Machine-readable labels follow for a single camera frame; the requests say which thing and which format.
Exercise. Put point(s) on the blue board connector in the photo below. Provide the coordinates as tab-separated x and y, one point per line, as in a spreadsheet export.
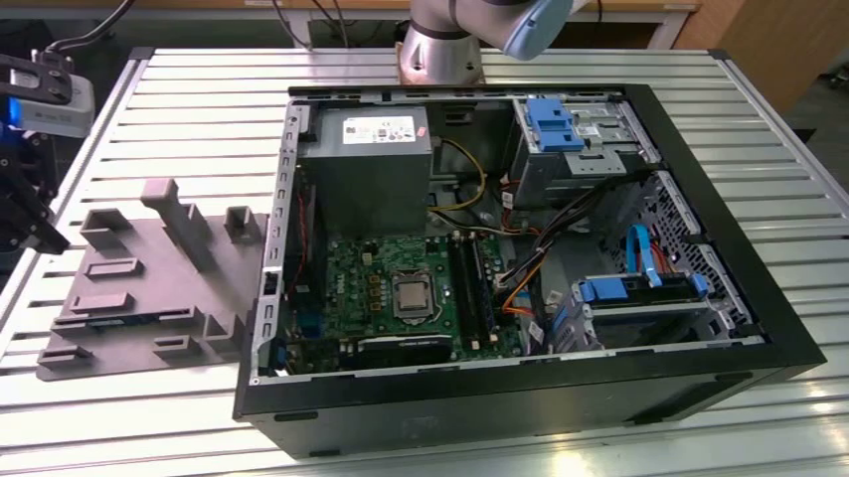
309	323

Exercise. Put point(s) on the metal drive cage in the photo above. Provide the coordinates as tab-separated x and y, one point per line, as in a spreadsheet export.
584	169

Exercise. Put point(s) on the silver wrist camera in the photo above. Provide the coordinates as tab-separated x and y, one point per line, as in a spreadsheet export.
60	121

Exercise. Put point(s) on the silver CPU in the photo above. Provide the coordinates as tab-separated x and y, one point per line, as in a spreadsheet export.
413	296

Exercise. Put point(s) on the green motherboard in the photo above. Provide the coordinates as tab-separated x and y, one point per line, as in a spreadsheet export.
351	318

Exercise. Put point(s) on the wood-topped white desk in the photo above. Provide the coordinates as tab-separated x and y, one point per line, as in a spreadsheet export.
637	14

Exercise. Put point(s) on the blue drive latch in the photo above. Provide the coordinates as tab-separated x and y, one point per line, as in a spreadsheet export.
554	124

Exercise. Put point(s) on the black PC case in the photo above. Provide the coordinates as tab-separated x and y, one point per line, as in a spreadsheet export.
465	412

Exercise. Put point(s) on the grey power supply unit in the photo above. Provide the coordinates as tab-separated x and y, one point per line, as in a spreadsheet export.
365	174

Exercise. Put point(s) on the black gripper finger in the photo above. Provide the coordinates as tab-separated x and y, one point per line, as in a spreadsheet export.
34	213

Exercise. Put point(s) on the grey parts rack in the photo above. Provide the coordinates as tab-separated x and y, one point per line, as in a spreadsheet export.
166	278

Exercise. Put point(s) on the wooden cabinet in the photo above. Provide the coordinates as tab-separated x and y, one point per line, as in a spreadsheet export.
782	49

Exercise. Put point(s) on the black graphics card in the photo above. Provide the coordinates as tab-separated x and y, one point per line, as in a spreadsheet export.
398	350

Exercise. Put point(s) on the hard disk in blue carrier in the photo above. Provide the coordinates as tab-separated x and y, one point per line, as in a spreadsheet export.
604	289

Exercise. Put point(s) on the metal disk bay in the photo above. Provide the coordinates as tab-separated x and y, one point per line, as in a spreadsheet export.
664	309

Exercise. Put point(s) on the black RAM slot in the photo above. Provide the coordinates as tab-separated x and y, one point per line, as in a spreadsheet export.
457	288

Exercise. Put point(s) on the black camera bracket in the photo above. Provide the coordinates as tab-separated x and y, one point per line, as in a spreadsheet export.
40	79

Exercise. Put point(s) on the CPU socket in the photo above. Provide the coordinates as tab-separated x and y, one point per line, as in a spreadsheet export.
414	317

